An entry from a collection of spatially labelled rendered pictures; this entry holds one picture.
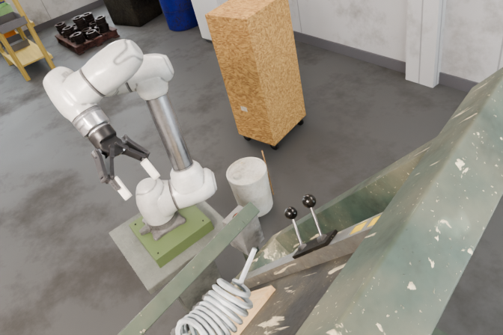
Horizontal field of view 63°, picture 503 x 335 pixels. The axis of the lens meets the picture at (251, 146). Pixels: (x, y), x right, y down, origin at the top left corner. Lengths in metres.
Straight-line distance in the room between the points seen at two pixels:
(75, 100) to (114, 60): 0.16
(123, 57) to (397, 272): 0.94
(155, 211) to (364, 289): 1.60
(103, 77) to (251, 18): 1.95
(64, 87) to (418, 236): 1.00
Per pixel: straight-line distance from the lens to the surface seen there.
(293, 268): 1.27
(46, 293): 3.47
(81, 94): 1.25
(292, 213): 1.19
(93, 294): 3.23
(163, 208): 2.02
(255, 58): 3.13
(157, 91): 1.79
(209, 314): 0.58
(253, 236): 1.93
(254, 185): 2.89
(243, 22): 3.03
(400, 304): 0.54
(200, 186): 1.97
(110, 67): 1.23
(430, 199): 0.62
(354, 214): 1.33
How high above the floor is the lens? 2.30
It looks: 37 degrees down
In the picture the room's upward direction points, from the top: 15 degrees counter-clockwise
